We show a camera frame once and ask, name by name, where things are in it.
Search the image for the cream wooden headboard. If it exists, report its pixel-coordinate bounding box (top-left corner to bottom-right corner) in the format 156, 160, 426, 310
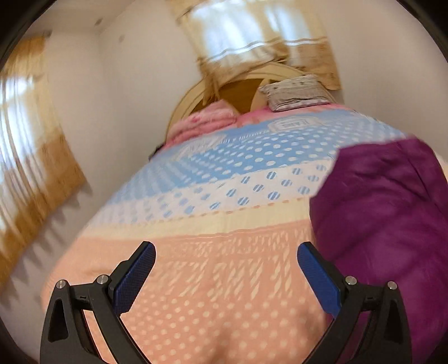
167, 66, 333, 139

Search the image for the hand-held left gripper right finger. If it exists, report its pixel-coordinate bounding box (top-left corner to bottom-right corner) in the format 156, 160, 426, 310
297, 241, 413, 364

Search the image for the grey patterned pillow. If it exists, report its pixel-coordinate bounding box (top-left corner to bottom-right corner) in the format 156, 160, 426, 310
258, 74, 331, 112

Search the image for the pink folded blanket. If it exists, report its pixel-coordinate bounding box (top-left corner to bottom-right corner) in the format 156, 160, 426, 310
164, 100, 274, 148

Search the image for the purple fleece garment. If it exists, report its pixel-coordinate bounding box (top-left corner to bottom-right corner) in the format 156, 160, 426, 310
310, 137, 448, 364

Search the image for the beige window curtain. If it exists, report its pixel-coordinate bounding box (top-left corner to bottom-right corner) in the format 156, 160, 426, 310
0, 31, 87, 284
166, 0, 342, 106

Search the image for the pastel dotted bed blanket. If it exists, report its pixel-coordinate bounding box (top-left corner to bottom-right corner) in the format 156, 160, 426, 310
40, 103, 421, 364

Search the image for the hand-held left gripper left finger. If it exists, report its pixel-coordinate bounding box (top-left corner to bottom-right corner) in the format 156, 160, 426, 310
39, 241, 157, 364

